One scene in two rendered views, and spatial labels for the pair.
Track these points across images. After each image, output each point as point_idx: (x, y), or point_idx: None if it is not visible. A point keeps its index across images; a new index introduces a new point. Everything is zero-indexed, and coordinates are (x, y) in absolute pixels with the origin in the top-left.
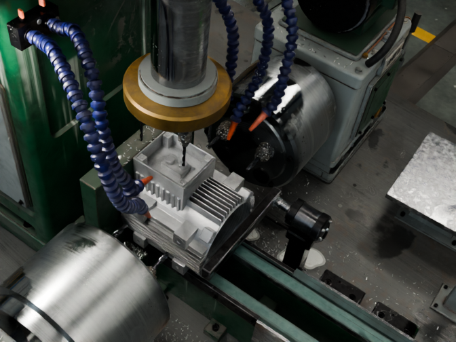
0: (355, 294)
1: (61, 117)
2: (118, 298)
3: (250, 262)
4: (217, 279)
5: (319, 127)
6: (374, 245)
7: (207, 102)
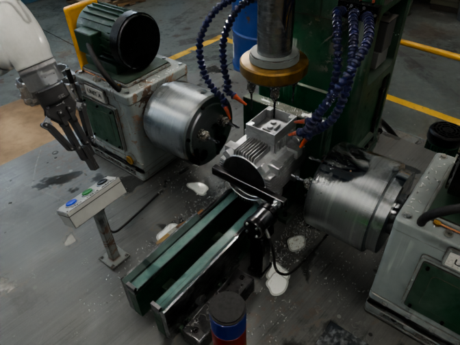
0: None
1: None
2: (174, 108)
3: (244, 215)
4: (230, 198)
5: (341, 209)
6: (297, 341)
7: (255, 67)
